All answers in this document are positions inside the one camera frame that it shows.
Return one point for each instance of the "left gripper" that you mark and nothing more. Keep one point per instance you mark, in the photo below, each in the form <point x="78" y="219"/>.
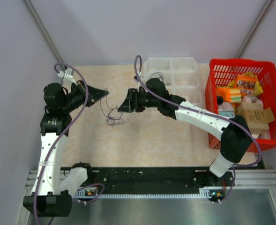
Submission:
<point x="94" y="94"/>

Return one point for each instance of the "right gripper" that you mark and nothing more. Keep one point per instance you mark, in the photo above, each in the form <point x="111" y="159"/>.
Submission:
<point x="131" y="104"/>

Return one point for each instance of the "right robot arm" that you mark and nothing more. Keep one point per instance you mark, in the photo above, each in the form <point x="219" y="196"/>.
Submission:
<point x="233" y="133"/>

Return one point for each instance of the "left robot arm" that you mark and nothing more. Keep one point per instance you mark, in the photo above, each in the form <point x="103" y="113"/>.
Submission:
<point x="50" y="196"/>

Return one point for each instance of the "clear plastic compartment tray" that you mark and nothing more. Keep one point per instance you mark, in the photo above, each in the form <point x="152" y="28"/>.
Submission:
<point x="181" y="76"/>

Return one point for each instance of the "black round ball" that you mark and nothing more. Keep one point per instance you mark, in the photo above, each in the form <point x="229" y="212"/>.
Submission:
<point x="219" y="100"/>

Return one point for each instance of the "teal small box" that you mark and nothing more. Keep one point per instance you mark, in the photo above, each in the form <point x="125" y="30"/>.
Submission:
<point x="229" y="114"/>

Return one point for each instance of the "orange sponge pack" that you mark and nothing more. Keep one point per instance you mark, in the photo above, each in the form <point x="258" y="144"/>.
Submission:
<point x="228" y="94"/>

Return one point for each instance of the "orange snack package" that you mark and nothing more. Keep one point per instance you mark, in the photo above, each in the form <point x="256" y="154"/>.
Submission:
<point x="245" y="83"/>

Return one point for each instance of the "pink wrapped roll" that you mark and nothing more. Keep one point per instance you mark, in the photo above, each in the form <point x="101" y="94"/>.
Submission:
<point x="251" y="99"/>

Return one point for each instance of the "brown cardboard box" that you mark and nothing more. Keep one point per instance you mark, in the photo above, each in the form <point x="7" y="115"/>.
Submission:
<point x="256" y="117"/>

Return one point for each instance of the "yellow snack bag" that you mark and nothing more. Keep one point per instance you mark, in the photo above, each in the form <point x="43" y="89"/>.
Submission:
<point x="258" y="89"/>

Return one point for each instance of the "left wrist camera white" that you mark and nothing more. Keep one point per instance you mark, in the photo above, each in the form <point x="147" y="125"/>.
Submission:
<point x="67" y="76"/>

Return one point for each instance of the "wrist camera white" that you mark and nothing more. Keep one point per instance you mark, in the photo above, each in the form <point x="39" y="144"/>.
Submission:
<point x="138" y="78"/>
<point x="67" y="76"/>

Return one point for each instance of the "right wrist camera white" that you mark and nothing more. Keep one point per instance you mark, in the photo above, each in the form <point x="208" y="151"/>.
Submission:
<point x="138" y="78"/>

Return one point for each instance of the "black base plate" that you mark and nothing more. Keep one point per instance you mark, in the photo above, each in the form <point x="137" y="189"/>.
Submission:
<point x="156" y="180"/>

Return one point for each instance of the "white cable duct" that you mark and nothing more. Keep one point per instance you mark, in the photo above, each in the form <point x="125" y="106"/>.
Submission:
<point x="90" y="193"/>

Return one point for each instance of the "left corner aluminium post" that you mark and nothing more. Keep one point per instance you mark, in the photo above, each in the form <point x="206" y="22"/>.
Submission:
<point x="43" y="31"/>

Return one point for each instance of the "corner aluminium post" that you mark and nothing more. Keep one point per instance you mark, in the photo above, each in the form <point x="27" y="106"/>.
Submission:
<point x="43" y="31"/>
<point x="268" y="4"/>

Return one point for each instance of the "right corner aluminium post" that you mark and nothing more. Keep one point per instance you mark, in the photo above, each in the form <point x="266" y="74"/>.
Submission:
<point x="268" y="4"/>

